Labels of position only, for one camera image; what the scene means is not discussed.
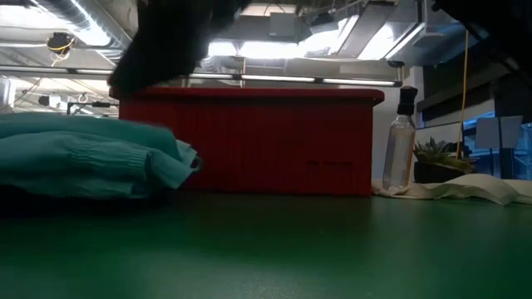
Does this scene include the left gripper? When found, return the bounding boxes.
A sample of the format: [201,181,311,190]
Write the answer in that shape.
[107,0,253,100]

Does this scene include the light blue garment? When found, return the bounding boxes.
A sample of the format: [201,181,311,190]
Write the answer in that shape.
[0,112,204,200]

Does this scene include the black garment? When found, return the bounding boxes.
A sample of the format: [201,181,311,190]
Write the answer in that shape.
[0,184,178,218]

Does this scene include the red plastic laundry bin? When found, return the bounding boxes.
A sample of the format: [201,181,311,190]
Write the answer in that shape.
[110,86,386,196]

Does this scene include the clear spray bottle black top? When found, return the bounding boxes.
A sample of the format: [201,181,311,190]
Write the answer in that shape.
[382,86,418,191]

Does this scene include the small potted succulent plant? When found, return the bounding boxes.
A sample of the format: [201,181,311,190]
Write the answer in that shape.
[413,137,477,184]

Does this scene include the white canvas tote bag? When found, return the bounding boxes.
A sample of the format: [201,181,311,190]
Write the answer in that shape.
[372,173,532,207]

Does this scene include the pale rectangular panel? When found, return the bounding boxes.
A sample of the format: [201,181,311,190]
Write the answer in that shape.
[475,115,524,150]

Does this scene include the silver ventilation duct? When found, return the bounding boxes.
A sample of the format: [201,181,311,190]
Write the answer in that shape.
[28,0,138,63]

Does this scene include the black ceiling cable reel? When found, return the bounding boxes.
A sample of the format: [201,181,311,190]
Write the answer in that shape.
[46,32,76,56]

